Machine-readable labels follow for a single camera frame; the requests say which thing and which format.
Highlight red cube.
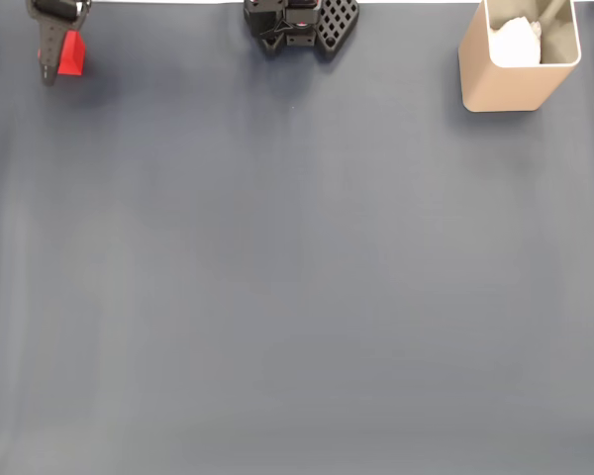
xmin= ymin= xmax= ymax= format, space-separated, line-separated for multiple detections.
xmin=36 ymin=30 xmax=87 ymax=78

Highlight beige rounded box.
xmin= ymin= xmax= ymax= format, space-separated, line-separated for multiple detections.
xmin=457 ymin=0 xmax=584 ymax=114

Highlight blue-grey table mat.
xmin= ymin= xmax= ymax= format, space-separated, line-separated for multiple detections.
xmin=0 ymin=2 xmax=594 ymax=475

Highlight white crumpled tissue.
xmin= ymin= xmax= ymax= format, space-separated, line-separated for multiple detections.
xmin=488 ymin=16 xmax=545 ymax=67

